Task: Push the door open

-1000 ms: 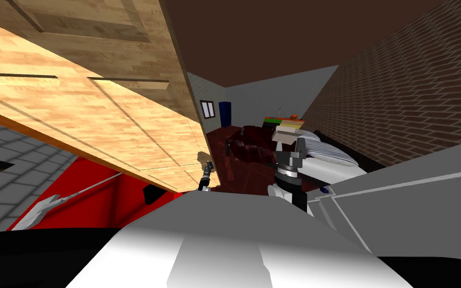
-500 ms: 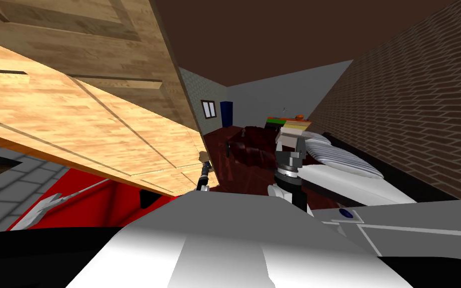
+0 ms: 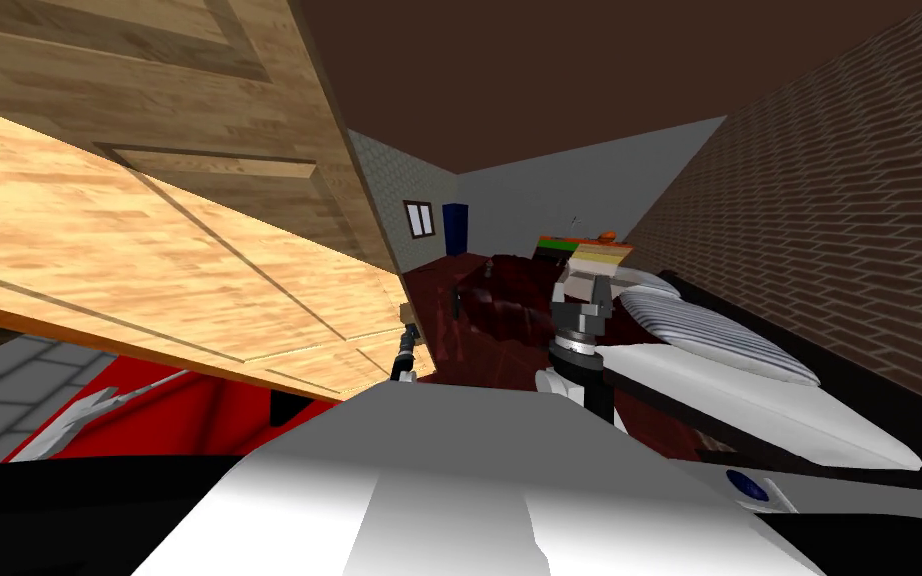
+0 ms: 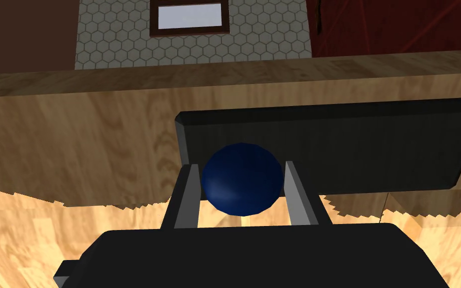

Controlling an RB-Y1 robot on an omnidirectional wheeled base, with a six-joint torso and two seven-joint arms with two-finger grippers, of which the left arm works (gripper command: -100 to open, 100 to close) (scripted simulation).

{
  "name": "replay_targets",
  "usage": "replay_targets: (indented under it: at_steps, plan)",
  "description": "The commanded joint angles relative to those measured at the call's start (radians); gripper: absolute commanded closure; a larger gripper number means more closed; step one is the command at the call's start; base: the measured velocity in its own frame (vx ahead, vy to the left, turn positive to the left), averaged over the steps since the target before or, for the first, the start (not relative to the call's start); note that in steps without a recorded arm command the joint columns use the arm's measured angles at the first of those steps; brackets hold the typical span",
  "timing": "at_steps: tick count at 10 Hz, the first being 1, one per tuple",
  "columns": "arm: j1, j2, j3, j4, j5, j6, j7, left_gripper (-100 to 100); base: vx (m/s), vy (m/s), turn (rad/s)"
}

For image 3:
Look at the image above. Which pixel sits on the light wooden door leaf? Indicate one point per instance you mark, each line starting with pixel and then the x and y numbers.
pixel 109 240

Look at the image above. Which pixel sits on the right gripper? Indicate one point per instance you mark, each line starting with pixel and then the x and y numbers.
pixel 581 318

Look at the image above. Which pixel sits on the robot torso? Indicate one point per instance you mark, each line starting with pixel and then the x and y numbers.
pixel 445 496

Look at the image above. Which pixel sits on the white framed window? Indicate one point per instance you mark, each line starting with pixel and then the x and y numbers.
pixel 419 219

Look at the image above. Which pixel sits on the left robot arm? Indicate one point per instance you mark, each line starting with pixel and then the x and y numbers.
pixel 69 520

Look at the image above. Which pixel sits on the dark wooden panelled door leaf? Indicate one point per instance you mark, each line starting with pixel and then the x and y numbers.
pixel 149 72

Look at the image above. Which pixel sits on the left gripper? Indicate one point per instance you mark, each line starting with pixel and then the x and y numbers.
pixel 410 330

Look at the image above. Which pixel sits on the pale grey pointed shape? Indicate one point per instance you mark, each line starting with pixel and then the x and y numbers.
pixel 69 420

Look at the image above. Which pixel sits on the red flat shape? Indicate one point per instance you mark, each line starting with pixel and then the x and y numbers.
pixel 189 416

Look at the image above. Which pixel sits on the dark red sofa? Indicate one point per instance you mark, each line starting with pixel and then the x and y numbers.
pixel 509 296

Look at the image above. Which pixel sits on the blue door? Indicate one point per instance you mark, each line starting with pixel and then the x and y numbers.
pixel 455 230

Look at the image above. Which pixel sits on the striped colourful shelf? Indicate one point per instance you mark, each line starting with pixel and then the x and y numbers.
pixel 585 250

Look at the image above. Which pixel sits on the bed with striped pillow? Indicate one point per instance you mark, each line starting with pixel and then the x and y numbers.
pixel 749 400

